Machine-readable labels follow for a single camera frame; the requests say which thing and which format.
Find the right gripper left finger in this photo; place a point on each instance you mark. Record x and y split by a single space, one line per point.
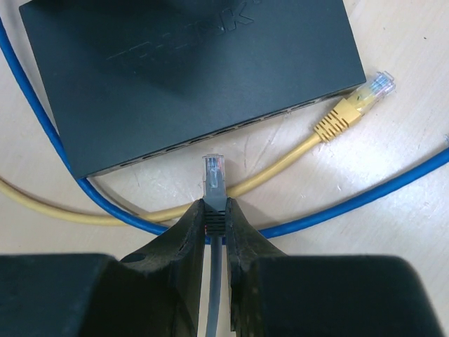
153 291

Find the black network switch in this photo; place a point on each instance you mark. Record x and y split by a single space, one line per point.
129 80

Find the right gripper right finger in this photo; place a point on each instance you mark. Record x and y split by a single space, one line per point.
274 294

